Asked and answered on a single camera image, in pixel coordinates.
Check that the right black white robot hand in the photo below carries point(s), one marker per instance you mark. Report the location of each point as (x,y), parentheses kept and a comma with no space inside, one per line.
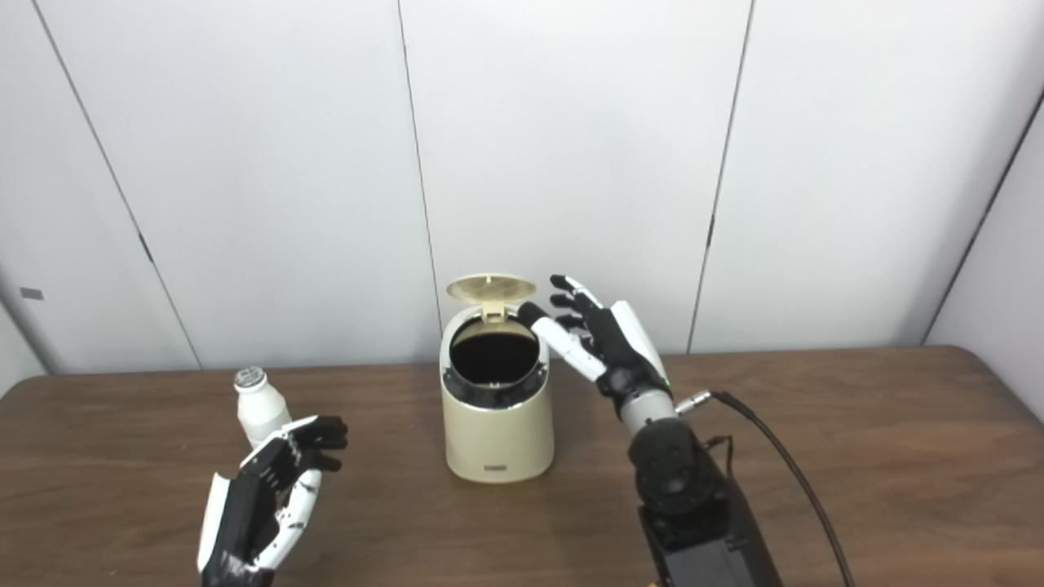
(620,350)

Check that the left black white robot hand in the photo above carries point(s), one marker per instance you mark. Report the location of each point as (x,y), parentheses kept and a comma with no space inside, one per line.
(245,514)

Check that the small white plastic bottle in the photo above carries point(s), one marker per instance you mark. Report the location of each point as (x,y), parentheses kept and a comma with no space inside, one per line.
(261,412)

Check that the cream-colored bin with lid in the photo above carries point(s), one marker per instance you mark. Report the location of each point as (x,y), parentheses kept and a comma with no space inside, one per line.
(497,440)

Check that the black wall seam clip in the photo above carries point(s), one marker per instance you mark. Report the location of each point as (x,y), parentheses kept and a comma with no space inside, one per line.
(710,231)
(145,248)

